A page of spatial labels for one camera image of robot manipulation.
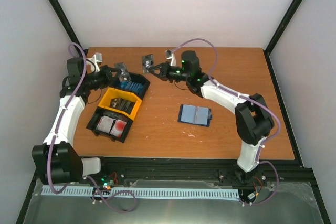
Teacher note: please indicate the black aluminium frame rail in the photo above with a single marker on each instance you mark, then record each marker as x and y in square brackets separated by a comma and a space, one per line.
[220, 172]

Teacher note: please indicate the black bin with blue cards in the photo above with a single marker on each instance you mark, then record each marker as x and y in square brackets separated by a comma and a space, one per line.
[135, 78]

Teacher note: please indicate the light blue cable duct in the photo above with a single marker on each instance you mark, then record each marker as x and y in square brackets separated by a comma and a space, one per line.
[160, 193]

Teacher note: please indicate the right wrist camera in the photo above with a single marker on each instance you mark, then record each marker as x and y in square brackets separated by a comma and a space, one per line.
[170, 57]

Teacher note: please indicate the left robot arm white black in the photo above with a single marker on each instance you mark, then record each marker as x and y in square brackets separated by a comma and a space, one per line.
[55, 159]

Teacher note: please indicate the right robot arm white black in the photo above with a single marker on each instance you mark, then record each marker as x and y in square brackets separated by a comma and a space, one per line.
[253, 119]

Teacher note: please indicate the dark grey credit card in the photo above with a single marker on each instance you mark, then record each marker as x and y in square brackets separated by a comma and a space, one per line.
[124, 76]
[147, 63]

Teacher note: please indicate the frame post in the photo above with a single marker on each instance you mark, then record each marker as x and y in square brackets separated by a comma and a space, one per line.
[64, 21]
[289, 14]

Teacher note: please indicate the dark card stack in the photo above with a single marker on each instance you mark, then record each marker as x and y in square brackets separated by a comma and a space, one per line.
[122, 104]

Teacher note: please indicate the blue leather card holder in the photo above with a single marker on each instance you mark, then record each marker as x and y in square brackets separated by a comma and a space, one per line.
[195, 115]

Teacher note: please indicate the yellow bin with dark cards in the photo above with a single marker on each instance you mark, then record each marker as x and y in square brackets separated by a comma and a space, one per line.
[116, 93]

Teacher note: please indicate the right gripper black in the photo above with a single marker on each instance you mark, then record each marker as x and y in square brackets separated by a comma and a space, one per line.
[163, 73]

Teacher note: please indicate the right frame post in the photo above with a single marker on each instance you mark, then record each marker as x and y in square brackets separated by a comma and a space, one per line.
[289, 14]

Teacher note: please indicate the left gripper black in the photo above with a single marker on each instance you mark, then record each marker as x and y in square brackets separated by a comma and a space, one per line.
[106, 71]

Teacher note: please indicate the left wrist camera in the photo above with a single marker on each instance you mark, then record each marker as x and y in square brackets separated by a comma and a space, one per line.
[94, 62]

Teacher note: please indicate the blue card stack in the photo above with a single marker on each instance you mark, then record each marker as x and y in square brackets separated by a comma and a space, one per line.
[131, 86]

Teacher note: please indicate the red white card stack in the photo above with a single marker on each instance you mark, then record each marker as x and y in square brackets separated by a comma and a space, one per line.
[114, 127]

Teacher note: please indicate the black bin with red cards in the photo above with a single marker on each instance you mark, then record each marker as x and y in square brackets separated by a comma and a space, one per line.
[100, 112]

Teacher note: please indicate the left frame post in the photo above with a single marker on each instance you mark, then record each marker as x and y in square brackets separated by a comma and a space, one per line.
[64, 21]

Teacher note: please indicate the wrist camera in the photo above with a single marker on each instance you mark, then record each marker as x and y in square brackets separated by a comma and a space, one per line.
[94, 62]
[170, 57]

